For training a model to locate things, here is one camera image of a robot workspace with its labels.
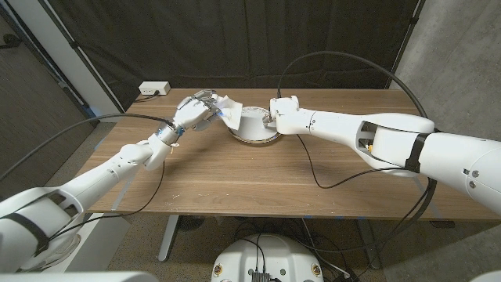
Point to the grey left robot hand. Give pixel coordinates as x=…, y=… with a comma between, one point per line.
x=193, y=111

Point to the round white plastic plate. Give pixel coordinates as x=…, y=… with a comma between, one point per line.
x=252, y=124

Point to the white floor board yellow print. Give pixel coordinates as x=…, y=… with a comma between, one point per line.
x=105, y=239

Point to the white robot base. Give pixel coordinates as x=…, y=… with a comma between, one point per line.
x=270, y=254

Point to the black ribbed round object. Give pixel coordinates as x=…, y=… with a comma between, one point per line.
x=192, y=222

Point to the black backdrop stand pole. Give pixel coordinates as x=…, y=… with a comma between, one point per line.
x=84, y=58
x=405, y=41

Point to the small grey base device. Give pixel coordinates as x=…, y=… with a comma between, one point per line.
x=261, y=276

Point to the white cloth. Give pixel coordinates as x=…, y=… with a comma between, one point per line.
x=231, y=111

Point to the white power strip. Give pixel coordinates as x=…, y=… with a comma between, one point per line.
x=154, y=87

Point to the grey table leg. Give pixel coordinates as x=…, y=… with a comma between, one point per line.
x=370, y=246
x=169, y=239

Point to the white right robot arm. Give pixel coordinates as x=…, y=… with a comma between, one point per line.
x=391, y=141

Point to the black backdrop curtain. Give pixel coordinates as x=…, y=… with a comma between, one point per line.
x=242, y=43

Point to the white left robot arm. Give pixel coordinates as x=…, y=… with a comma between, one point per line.
x=98, y=180

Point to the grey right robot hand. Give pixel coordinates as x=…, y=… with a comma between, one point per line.
x=269, y=119

